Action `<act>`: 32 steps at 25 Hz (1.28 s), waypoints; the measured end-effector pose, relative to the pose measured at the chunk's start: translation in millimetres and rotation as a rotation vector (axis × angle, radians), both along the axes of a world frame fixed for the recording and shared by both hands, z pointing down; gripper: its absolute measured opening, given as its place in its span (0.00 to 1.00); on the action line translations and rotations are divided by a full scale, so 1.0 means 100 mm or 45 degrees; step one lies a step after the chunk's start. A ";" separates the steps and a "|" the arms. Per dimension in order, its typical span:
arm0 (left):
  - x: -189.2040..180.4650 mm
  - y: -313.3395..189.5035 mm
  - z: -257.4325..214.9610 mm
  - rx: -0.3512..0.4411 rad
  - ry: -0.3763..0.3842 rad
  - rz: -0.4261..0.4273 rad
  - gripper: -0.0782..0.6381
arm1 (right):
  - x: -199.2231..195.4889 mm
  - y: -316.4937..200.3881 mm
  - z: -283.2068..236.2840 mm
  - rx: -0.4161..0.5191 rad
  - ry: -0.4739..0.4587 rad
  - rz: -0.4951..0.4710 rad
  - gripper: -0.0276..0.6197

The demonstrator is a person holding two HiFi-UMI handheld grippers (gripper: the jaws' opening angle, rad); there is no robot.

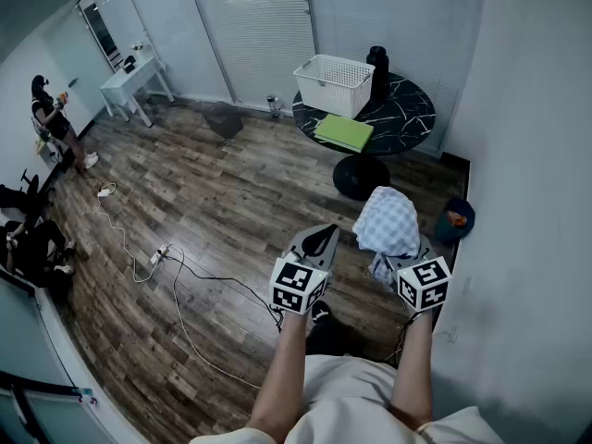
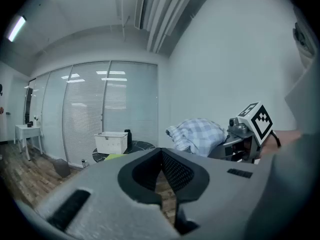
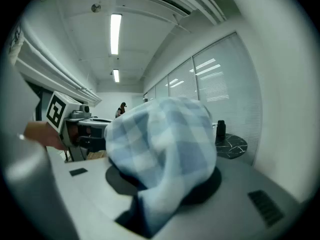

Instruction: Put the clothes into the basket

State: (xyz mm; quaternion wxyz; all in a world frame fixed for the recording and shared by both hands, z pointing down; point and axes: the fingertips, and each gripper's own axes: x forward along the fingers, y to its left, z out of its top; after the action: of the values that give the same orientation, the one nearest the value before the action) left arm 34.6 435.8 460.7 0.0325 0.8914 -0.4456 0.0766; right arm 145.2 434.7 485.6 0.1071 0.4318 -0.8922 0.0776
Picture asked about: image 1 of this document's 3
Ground black desk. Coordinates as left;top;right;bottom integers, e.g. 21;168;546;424
36;145;78;198

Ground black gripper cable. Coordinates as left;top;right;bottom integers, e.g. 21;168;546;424
392;310;422;364

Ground tall framed wall mirror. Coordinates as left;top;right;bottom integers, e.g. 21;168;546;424
76;0;124;73

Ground person's black shoe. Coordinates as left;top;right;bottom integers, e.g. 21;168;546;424
310;301;335;328

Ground person's left forearm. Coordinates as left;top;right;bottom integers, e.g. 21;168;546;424
247;310;309;441

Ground white plastic laundry basket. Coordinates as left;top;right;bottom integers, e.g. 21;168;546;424
292;54;376;120

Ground person's right forearm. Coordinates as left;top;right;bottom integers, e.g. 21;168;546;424
389;310;435;429

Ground person's cream shirt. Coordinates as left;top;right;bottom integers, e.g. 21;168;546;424
189;353;505;444

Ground dark bag with orange patch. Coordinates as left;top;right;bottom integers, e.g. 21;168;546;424
433;196;476;245

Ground blue checked clothes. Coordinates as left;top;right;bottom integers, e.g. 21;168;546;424
352;186;421;284

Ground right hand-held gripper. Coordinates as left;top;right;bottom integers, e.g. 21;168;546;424
386;235;452;313

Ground black office chair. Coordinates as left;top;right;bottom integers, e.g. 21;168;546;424
0;168;42;212

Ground white window blind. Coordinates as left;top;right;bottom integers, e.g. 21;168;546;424
184;0;318;105

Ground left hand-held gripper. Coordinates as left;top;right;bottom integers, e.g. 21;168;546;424
269;223;341;316

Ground black floor cable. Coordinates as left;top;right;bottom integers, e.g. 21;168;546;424
166;252;284;332

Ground black bottle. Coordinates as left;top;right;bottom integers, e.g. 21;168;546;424
366;45;389;101

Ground black square plastic part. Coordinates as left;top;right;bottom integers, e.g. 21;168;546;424
202;101;245;141

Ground round black marble table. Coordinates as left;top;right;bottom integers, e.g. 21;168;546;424
291;71;437;202

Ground white desk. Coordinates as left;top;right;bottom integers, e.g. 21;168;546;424
99;55;176;129

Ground green folder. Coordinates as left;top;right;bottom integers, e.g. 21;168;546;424
314;113;375;154

